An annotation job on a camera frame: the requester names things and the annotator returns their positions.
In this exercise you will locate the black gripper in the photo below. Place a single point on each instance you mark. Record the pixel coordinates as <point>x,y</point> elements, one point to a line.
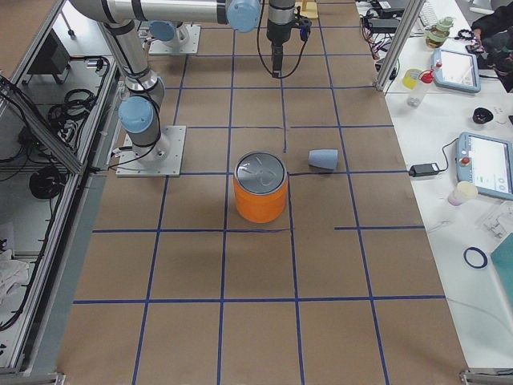
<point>278,33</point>

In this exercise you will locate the light blue cup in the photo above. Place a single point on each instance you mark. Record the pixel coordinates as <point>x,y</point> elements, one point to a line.
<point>325,158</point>

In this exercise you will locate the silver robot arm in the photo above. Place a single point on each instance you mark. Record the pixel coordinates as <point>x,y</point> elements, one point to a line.
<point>173,34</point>
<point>117,21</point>

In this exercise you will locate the wooden cup rack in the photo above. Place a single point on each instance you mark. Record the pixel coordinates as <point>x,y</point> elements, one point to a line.
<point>308,8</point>

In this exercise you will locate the white paper cup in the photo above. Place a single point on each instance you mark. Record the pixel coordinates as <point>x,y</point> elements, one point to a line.
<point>462,193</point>

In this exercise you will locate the orange bin with grey lid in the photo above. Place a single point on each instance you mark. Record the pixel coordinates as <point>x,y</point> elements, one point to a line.
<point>260,186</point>

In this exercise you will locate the yellow tape roll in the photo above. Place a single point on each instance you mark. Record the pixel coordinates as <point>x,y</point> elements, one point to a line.
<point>410,78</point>

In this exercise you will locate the clear squeeze bottle red cap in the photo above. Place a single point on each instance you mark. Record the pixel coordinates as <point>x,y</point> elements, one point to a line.
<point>423,85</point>

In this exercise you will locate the teach pendant far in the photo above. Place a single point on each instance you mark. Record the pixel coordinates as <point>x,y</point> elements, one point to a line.
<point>456,70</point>

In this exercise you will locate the teach pendant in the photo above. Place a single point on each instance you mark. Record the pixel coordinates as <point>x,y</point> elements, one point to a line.
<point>456,70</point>
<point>486,162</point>

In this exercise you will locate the black power adapter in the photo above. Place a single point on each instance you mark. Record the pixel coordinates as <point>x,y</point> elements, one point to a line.
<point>427,169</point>

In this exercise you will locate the black bowl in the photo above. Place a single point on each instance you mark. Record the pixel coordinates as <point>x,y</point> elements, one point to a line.
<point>482,115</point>

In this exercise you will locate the teach pendant near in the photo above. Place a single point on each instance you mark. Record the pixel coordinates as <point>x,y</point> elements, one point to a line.
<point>486,162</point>

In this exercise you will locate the white cloth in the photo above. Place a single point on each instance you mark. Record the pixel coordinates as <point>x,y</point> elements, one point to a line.
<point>14,273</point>

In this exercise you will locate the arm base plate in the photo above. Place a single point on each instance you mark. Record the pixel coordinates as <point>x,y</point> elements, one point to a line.
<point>164,159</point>
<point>158,48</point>

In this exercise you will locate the aluminium frame post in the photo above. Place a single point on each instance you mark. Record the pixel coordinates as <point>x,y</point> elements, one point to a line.
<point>409,17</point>

